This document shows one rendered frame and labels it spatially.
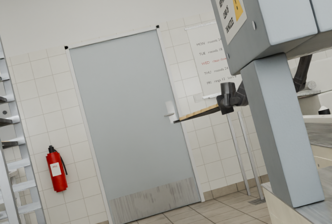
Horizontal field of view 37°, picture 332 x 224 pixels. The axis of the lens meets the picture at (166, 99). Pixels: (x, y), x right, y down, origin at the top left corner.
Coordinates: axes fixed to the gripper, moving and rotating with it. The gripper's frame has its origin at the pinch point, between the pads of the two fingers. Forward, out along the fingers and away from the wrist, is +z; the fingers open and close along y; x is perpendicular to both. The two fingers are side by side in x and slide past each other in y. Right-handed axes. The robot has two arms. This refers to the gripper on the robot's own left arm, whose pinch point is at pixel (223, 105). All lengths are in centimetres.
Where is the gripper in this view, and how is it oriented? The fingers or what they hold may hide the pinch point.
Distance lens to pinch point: 265.6
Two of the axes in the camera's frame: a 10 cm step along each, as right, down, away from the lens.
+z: -0.3, 1.0, 9.9
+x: 9.6, -2.8, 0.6
